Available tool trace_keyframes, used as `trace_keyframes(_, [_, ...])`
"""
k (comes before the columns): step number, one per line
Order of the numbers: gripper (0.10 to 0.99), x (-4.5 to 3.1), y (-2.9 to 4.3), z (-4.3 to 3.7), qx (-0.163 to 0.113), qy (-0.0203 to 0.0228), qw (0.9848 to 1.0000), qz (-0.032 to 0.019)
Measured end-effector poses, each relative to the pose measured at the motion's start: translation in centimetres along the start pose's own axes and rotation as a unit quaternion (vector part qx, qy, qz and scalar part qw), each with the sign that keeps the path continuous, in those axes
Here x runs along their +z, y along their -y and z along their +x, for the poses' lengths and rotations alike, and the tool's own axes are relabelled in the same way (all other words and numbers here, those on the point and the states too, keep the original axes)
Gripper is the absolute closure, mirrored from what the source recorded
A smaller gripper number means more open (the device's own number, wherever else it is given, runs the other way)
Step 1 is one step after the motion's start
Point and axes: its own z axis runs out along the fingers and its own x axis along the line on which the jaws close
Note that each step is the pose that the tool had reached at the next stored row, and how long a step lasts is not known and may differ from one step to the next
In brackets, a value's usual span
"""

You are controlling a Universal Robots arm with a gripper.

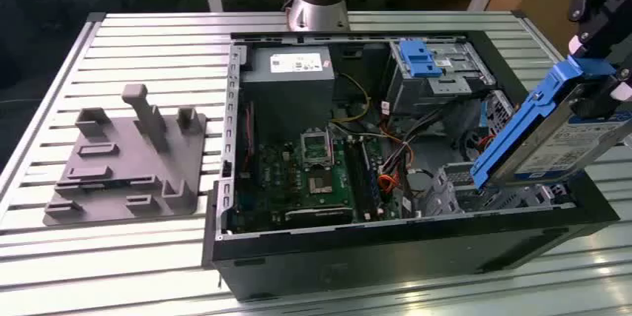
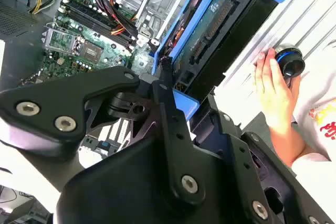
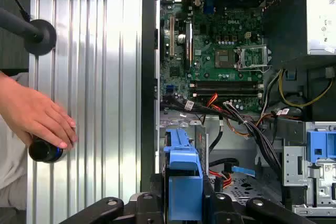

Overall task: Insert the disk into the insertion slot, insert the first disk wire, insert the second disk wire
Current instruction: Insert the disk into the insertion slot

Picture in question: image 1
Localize hard disk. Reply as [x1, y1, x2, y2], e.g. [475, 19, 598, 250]
[471, 55, 632, 191]

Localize red yellow disk power wire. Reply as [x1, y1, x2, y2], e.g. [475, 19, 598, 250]
[474, 132, 498, 152]

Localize metal disk bay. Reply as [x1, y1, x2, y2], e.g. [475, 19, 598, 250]
[422, 162, 578, 217]

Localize black RAM slot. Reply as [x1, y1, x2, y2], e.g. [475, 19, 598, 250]
[359, 136, 387, 221]
[344, 136, 368, 223]

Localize blue drive latch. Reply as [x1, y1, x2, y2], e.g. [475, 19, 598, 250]
[399, 40, 444, 78]

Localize black case fan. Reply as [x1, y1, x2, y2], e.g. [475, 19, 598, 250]
[458, 126, 495, 162]

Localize metal socket cover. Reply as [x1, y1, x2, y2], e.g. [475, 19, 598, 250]
[299, 126, 335, 167]

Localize grey power supply unit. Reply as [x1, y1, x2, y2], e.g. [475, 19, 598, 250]
[240, 46, 338, 135]

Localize CPU socket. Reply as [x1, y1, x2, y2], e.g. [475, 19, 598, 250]
[307, 169, 342, 197]

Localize black open PC case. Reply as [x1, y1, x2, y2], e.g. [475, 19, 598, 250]
[200, 29, 623, 303]

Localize black graphics card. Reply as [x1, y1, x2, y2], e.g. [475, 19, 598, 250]
[284, 207, 355, 225]

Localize green motherboard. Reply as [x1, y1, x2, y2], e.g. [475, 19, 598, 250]
[235, 108, 404, 228]

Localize grey parts rack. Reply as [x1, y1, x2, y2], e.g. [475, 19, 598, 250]
[43, 84, 208, 226]

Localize green RAM stick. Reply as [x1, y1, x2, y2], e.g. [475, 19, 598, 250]
[79, 179, 131, 190]

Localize black cable bundle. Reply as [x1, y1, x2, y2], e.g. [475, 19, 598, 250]
[387, 101, 483, 154]

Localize thin orange wires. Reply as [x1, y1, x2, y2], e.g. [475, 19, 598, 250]
[388, 134, 415, 173]

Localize flat orange cable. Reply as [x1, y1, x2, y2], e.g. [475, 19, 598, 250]
[378, 172, 399, 198]

